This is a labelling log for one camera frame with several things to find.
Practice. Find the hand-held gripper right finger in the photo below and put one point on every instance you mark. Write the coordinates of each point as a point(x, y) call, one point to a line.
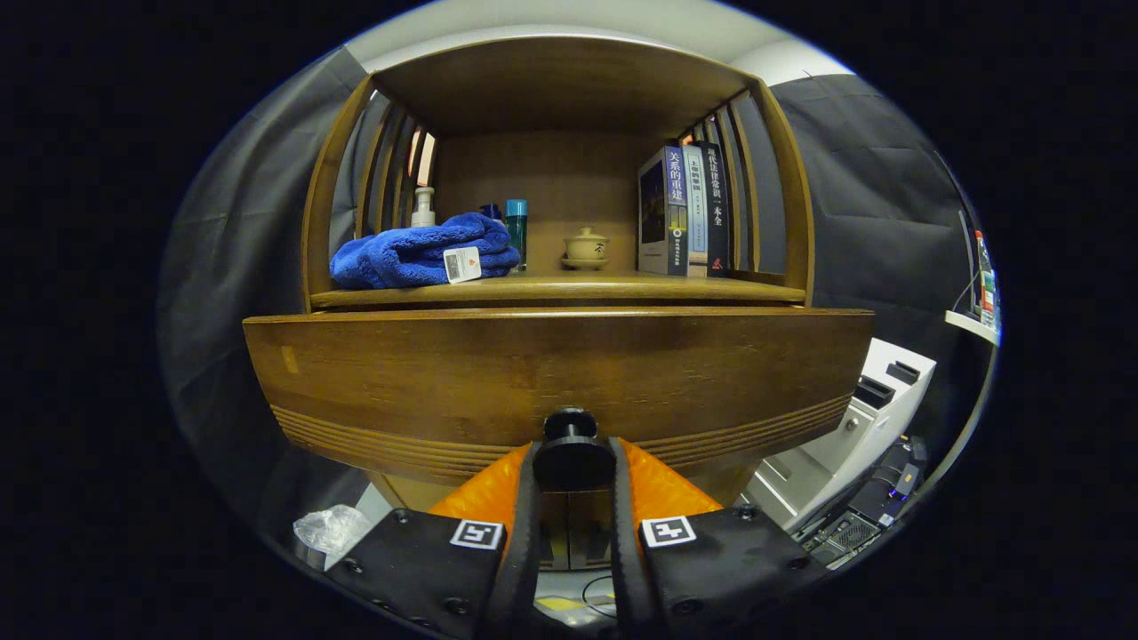
point(627, 578)

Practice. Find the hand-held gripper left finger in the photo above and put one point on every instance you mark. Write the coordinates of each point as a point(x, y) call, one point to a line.
point(520, 569)

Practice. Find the wooden drawer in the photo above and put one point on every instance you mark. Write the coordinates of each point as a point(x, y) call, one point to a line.
point(533, 364)

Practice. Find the wooden countertop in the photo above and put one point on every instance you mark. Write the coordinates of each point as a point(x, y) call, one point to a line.
point(578, 286)

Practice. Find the wooden cabinet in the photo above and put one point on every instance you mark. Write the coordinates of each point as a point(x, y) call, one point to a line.
point(551, 89)

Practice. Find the clear plastic bag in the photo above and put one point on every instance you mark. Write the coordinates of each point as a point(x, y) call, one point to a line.
point(331, 529)

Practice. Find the white machine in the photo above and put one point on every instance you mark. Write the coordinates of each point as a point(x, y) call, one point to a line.
point(836, 444)

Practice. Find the black electronic device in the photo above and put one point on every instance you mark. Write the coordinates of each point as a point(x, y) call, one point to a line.
point(876, 502)

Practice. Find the beige lidded teacup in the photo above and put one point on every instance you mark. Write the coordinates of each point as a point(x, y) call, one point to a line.
point(586, 247)

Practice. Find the blue folded towel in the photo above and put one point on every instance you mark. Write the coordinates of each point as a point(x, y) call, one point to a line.
point(400, 258)

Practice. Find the teal bottle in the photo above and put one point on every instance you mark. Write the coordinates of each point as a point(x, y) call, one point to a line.
point(516, 231)

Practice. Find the white blue-capped lotion bottle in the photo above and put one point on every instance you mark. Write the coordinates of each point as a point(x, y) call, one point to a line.
point(491, 212)

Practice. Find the thick book with blue spine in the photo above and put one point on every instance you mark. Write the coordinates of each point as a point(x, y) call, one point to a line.
point(653, 213)

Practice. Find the white pump bottle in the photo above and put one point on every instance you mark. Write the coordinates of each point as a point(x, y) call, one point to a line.
point(424, 213)

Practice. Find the thin grey-spined book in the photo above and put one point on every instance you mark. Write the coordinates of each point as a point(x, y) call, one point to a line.
point(696, 213)

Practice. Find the black-spined book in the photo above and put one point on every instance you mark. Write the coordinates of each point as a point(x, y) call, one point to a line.
point(717, 213)

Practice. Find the red and green bottle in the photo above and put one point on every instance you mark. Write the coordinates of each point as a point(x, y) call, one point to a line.
point(985, 280)

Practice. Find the white wall shelf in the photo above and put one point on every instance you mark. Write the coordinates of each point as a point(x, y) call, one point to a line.
point(969, 324)

